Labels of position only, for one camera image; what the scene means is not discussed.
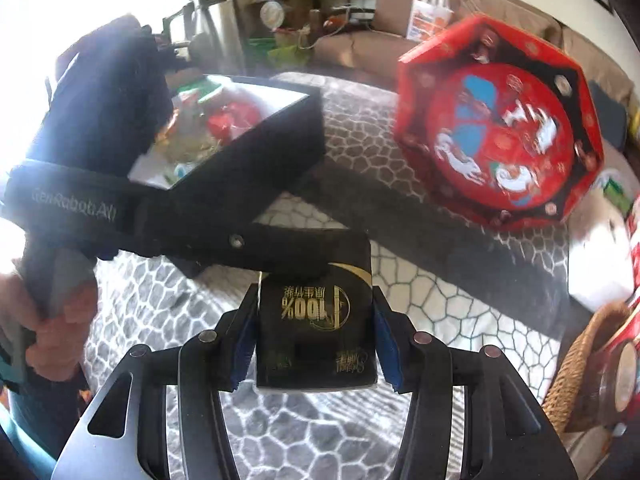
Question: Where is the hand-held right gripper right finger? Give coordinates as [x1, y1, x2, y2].
[370, 287, 573, 480]

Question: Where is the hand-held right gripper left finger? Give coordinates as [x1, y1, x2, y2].
[52, 282, 261, 480]

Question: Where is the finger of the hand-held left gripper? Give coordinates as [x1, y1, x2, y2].
[135, 199, 371, 282]

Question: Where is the black tissue packet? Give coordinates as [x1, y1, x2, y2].
[254, 230, 378, 392]

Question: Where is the black storage box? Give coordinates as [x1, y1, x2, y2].
[127, 74, 325, 241]

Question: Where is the gold snack packet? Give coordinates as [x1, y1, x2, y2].
[156, 130, 222, 161]

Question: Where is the person's left hand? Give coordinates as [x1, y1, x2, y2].
[0, 260, 97, 386]

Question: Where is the grey white plush blanket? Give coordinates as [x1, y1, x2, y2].
[80, 72, 626, 480]

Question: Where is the green red snack packet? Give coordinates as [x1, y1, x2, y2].
[175, 81, 227, 111]

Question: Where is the wicker basket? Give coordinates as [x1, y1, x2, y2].
[542, 302, 640, 433]

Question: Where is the black metal stand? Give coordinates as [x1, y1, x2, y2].
[160, 0, 237, 61]

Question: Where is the person's teal clothing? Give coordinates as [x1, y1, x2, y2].
[0, 332, 93, 466]

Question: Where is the white cardboard box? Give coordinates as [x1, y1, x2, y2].
[567, 209, 638, 311]

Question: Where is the grey lid plastic jar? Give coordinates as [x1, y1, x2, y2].
[600, 340, 640, 422]

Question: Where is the beige sofa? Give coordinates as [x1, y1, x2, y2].
[312, 0, 636, 111]

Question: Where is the red octagonal gift box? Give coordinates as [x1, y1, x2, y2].
[392, 14, 605, 233]

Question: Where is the white plastic shopping bag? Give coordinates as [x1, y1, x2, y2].
[407, 0, 454, 43]

